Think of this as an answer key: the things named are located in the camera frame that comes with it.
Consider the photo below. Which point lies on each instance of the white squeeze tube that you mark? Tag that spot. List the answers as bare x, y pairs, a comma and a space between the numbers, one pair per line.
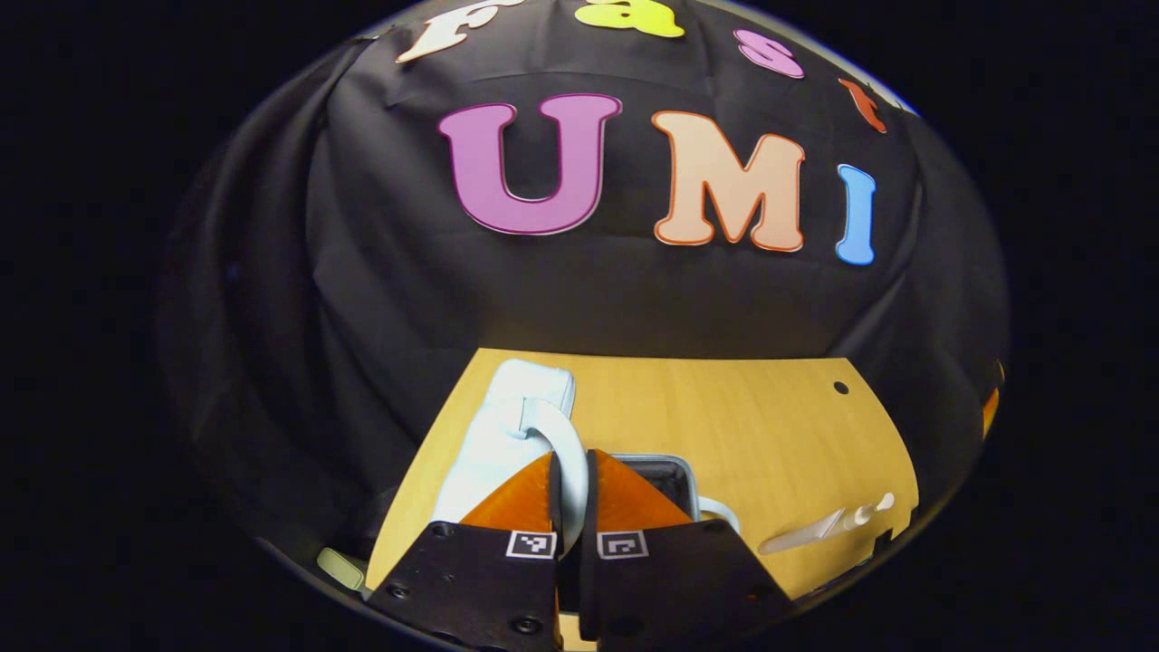
801, 534

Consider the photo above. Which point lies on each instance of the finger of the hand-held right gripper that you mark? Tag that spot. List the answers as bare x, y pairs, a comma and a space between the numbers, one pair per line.
991, 407

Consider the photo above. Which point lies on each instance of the pale cream object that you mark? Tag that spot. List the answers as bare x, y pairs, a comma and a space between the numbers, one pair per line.
340, 569

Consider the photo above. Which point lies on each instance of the black backdrop cloth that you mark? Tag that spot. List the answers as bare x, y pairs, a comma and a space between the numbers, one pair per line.
407, 299

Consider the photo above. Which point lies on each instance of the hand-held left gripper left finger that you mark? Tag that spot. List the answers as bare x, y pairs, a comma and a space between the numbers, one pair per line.
489, 589

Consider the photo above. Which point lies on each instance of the white capped bottle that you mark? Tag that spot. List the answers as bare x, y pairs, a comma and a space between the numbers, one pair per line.
865, 513

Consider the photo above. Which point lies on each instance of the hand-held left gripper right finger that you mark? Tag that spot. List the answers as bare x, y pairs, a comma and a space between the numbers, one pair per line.
670, 589

